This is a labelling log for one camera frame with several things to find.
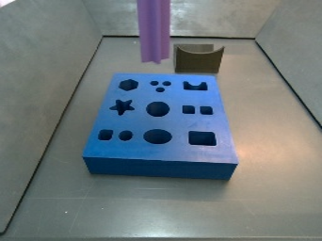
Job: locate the purple star-shaped peg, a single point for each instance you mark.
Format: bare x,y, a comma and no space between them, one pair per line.
153,30

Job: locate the blue shape-sorting block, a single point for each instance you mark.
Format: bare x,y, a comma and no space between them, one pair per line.
161,127

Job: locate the dark olive curved block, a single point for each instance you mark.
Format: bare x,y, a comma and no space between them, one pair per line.
196,58

